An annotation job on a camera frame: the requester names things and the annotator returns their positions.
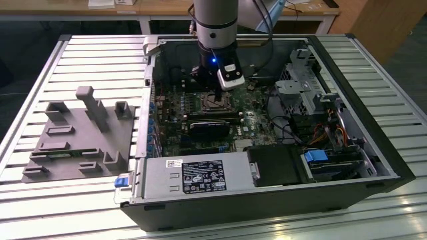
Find silver green CPU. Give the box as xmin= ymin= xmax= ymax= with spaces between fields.
xmin=203 ymin=96 xmax=229 ymax=108

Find metal socket cover frame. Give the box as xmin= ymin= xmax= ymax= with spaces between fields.
xmin=200 ymin=92 xmax=234 ymax=111

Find CPU socket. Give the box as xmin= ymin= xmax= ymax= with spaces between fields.
xmin=199 ymin=91 xmax=235 ymax=112

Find black blue graphics card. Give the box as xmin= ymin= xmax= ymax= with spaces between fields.
xmin=188 ymin=121 xmax=233 ymax=139

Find green motherboard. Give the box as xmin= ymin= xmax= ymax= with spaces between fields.
xmin=155 ymin=77 xmax=281 ymax=158

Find silver metal drive cage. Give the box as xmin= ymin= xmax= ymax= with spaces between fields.
xmin=275 ymin=49 xmax=339 ymax=116

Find silver chipset heatsink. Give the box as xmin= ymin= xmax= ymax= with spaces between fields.
xmin=235 ymin=140 xmax=254 ymax=151

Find black plastic drive shroud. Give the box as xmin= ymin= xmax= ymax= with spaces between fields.
xmin=247 ymin=145 xmax=307 ymax=188

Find grey power supply unit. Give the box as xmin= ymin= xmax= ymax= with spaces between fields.
xmin=131 ymin=152 xmax=262 ymax=201

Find blue disk carrier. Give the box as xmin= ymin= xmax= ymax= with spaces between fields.
xmin=303 ymin=149 xmax=331 ymax=165

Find grey parts rack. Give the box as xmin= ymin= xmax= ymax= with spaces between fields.
xmin=20 ymin=85 xmax=139 ymax=185

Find wooden desk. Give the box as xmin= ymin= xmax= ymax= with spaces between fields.
xmin=0 ymin=0 xmax=342 ymax=36

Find blue case latch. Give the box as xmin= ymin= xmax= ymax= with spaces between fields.
xmin=114 ymin=173 xmax=134 ymax=188

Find wooden cabinet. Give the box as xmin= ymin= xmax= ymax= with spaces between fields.
xmin=329 ymin=0 xmax=427 ymax=64

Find black grey PC case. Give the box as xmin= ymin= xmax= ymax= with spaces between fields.
xmin=112 ymin=33 xmax=418 ymax=232

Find silver disk bay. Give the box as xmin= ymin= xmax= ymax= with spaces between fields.
xmin=299 ymin=144 xmax=382 ymax=184

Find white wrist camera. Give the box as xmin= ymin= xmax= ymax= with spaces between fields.
xmin=217 ymin=63 xmax=247 ymax=92

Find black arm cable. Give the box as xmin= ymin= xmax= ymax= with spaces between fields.
xmin=250 ymin=0 xmax=277 ymax=76

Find yellow orange power wires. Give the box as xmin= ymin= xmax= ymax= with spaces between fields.
xmin=309 ymin=119 xmax=349 ymax=149

